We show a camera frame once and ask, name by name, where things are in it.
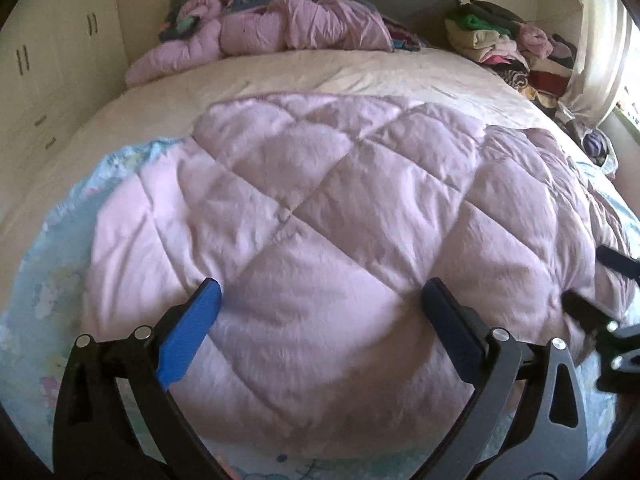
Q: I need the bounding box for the cream curtain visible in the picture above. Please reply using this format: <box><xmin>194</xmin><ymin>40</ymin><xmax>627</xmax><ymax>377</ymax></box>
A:
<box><xmin>555</xmin><ymin>0</ymin><xmax>637</xmax><ymax>131</ymax></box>

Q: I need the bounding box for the heap of loose cloths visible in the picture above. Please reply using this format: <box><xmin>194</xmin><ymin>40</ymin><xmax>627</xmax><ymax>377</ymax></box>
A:
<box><xmin>520</xmin><ymin>74</ymin><xmax>622</xmax><ymax>177</ymax></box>

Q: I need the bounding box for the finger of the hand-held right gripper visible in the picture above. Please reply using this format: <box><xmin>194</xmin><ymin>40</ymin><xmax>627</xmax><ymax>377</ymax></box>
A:
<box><xmin>596</xmin><ymin>245</ymin><xmax>640</xmax><ymax>278</ymax></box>
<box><xmin>561</xmin><ymin>290</ymin><xmax>621</xmax><ymax>343</ymax></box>

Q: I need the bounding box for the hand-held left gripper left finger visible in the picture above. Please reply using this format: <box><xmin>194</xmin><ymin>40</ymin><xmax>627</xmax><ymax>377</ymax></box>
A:
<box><xmin>52</xmin><ymin>277</ymin><xmax>223</xmax><ymax>480</ymax></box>

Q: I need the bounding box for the pink quilted comforter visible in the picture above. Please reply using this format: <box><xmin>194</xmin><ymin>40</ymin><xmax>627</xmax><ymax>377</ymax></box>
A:
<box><xmin>82</xmin><ymin>91</ymin><xmax>636</xmax><ymax>461</ymax></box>

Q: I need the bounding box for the pile of folded clothes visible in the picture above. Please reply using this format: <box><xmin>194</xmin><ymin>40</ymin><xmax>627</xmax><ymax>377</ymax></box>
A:
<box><xmin>444</xmin><ymin>0</ymin><xmax>581</xmax><ymax>92</ymax></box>

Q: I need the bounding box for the crumpled pink blanket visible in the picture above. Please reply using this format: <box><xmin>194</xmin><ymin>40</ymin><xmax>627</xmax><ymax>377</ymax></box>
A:
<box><xmin>125</xmin><ymin>0</ymin><xmax>396</xmax><ymax>88</ymax></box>

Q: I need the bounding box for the cartoon printed blue blanket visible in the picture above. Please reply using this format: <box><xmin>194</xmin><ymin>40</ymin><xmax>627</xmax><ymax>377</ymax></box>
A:
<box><xmin>0</xmin><ymin>137</ymin><xmax>640</xmax><ymax>480</ymax></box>

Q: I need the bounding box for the dark teal cloth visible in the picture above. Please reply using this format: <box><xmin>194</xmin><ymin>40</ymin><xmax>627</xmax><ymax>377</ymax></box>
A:
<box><xmin>159</xmin><ymin>12</ymin><xmax>202</xmax><ymax>43</ymax></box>

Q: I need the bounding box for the multicoloured striped cloth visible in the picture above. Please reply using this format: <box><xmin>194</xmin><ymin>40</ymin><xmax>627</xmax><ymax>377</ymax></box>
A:
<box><xmin>382</xmin><ymin>15</ymin><xmax>425</xmax><ymax>54</ymax></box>

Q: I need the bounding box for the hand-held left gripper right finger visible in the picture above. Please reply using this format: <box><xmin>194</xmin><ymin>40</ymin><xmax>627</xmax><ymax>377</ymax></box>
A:
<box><xmin>421</xmin><ymin>277</ymin><xmax>588</xmax><ymax>480</ymax></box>

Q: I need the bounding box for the beige bed sheet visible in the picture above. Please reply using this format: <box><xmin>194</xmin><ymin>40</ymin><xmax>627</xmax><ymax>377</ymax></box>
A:
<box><xmin>0</xmin><ymin>46</ymin><xmax>618</xmax><ymax>248</ymax></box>

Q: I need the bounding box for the cream wardrobe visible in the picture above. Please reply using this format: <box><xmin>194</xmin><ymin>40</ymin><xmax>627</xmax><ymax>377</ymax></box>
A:
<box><xmin>0</xmin><ymin>0</ymin><xmax>132</xmax><ymax>161</ymax></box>

